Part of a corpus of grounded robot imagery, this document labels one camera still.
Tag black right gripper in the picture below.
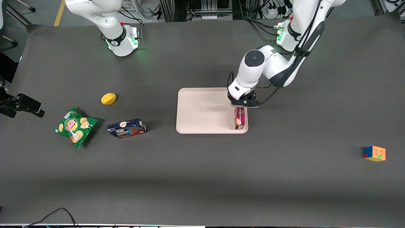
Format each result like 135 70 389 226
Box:
0 93 45 118

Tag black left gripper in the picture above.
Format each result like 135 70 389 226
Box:
234 92 258 107

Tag red tartan cookie box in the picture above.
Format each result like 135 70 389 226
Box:
234 107 246 130

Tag beige plastic tray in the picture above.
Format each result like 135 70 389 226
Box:
176 87 249 134

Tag blue cookie box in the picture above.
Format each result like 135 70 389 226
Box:
107 118 147 139

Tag green potato chips bag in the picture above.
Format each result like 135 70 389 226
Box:
53 106 99 150

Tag yellow lemon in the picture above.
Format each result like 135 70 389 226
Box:
101 93 117 105

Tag dark grey table mat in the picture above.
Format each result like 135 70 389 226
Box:
0 11 405 227

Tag white plugged power strip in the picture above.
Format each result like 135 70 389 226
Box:
267 6 287 17

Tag black equipment rack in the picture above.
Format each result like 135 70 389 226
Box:
159 0 234 22

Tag colourful puzzle cube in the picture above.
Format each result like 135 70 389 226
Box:
363 145 387 162

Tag white perforated panel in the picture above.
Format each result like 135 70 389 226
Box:
118 0 140 14

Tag black left base cables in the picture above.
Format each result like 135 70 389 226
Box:
242 18 280 36

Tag black base cables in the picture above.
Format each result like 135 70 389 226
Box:
101 9 144 41
242 18 280 36

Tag thin black cable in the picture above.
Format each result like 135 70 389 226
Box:
22 207 79 228

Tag grey coiled cable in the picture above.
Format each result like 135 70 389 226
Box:
139 5 156 20

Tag black right base cables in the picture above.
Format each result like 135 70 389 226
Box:
101 9 144 41

